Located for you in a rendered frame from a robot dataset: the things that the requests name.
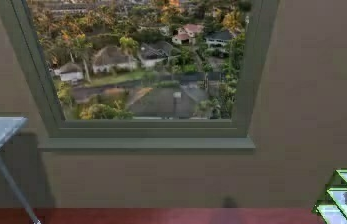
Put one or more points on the grey-green framed window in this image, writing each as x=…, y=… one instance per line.
x=147, y=131

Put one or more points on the green glass shelf unit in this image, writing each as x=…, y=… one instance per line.
x=344, y=196

